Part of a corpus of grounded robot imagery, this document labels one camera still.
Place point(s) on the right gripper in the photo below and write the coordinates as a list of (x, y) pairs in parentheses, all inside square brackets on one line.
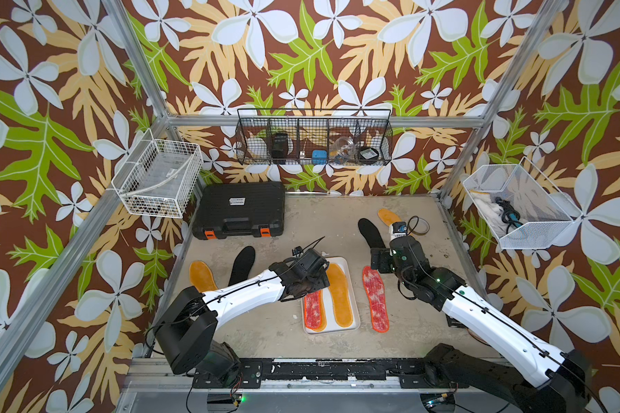
[(384, 255)]

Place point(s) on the black insole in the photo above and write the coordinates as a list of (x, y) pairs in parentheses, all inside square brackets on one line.
[(371, 234), (242, 266)]

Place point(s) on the white mesh basket right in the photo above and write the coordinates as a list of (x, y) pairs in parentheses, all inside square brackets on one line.
[(546, 212)]

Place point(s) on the blue handled tool in basket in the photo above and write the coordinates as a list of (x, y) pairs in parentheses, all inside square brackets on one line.
[(509, 216)]

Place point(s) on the black tool case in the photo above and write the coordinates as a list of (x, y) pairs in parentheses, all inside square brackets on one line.
[(240, 209)]

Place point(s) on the red patterned insole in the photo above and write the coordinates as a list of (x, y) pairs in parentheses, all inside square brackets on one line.
[(375, 291), (311, 308)]

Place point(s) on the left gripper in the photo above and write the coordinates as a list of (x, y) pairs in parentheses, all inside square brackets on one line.
[(321, 280)]

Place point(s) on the orange fuzzy insole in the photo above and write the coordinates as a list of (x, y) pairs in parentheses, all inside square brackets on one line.
[(322, 319), (201, 277), (340, 296), (388, 217)]

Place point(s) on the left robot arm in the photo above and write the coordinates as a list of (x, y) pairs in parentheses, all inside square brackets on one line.
[(186, 331)]

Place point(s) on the black wire basket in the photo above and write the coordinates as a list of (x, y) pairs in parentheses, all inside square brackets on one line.
[(292, 136)]

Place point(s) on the white storage tray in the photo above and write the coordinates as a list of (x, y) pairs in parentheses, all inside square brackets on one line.
[(327, 302)]

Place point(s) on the white wire basket left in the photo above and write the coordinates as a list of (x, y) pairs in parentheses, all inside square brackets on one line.
[(159, 177)]

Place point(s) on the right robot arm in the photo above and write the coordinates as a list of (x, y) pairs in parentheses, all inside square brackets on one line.
[(538, 377)]

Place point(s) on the aluminium frame post left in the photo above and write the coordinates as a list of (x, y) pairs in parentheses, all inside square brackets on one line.
[(132, 45)]

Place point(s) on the brown tape roll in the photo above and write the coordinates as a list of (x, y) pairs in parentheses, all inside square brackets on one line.
[(418, 226)]

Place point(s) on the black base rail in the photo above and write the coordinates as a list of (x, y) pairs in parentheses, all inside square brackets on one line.
[(252, 373)]

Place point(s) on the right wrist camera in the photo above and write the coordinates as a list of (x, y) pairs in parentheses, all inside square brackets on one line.
[(398, 229)]

